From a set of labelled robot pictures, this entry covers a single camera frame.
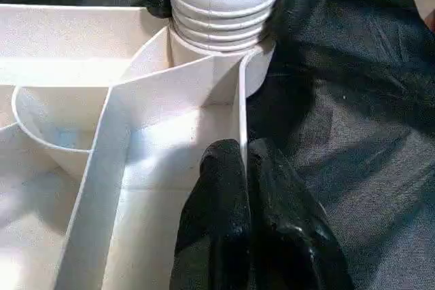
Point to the white plastic table top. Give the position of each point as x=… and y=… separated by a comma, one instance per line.
x=85, y=133

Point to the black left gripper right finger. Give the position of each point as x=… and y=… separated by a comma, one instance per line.
x=289, y=235

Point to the black plastic mat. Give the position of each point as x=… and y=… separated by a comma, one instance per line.
x=357, y=133

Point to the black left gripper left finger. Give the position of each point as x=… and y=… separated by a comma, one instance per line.
x=221, y=218

